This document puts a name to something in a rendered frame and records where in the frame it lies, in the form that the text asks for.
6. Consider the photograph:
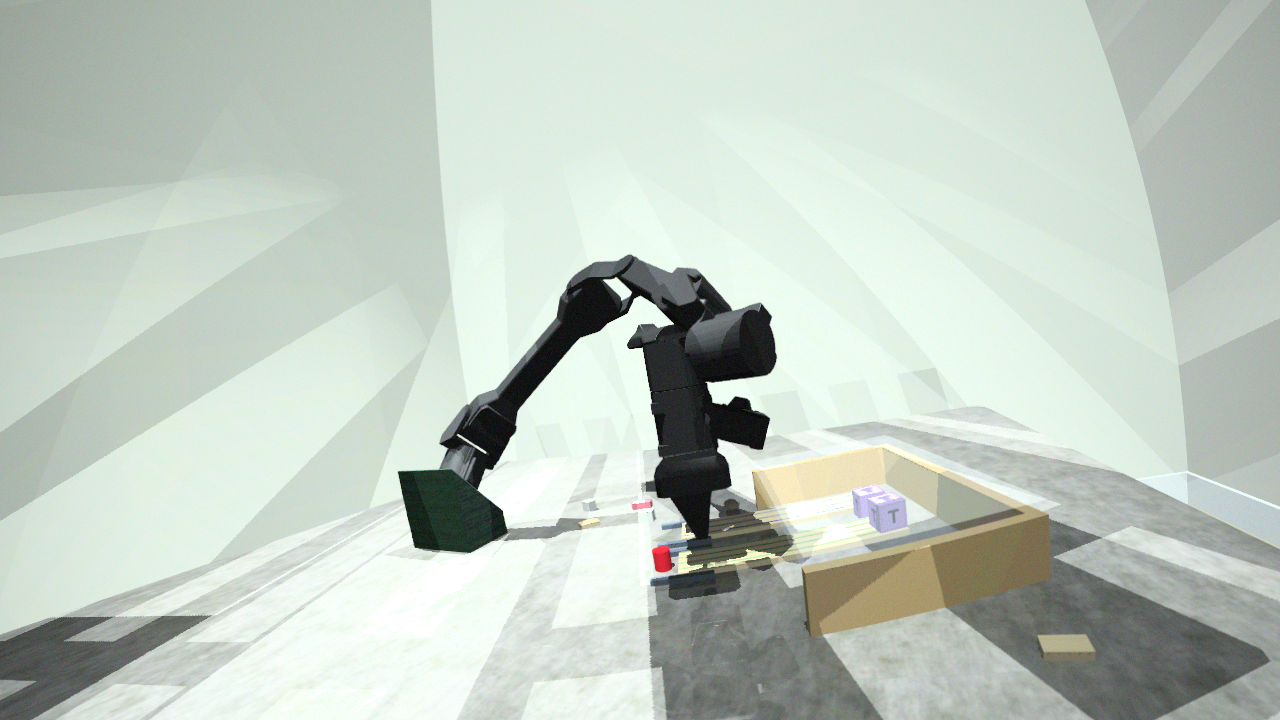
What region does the red cylinder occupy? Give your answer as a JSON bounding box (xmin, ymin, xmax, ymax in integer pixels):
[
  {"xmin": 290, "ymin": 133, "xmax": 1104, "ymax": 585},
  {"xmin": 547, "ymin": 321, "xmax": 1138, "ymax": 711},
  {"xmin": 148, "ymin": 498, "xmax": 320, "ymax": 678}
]
[{"xmin": 652, "ymin": 547, "xmax": 672, "ymax": 571}]

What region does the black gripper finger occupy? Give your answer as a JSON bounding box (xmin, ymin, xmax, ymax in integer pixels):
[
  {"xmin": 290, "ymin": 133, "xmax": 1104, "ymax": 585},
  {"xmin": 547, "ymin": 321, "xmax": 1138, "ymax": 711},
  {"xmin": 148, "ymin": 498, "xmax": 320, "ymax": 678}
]
[{"xmin": 669, "ymin": 491, "xmax": 712, "ymax": 541}]

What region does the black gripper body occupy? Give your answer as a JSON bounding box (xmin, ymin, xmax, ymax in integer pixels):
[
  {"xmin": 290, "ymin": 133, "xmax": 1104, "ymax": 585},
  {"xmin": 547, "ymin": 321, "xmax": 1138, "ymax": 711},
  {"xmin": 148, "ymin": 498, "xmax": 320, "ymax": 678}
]
[{"xmin": 650, "ymin": 383, "xmax": 732, "ymax": 498}]

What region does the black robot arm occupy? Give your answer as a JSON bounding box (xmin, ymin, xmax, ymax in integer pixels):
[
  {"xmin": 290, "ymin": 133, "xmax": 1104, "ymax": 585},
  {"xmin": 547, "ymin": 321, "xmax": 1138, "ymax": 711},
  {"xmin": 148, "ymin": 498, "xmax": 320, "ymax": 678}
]
[{"xmin": 439, "ymin": 254, "xmax": 777, "ymax": 489}]

